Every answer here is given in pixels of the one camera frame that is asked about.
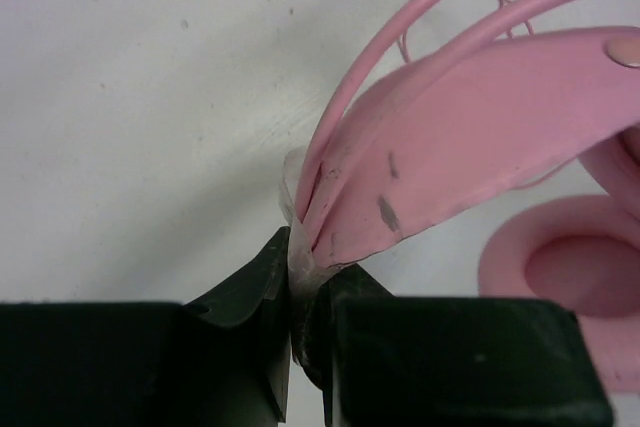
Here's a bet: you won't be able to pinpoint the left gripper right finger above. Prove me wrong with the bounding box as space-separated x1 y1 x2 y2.
292 265 614 426

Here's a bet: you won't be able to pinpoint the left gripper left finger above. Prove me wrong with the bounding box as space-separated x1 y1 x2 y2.
1 227 290 426

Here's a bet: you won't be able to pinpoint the pink headphones with cable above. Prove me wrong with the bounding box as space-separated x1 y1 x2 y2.
294 0 639 392

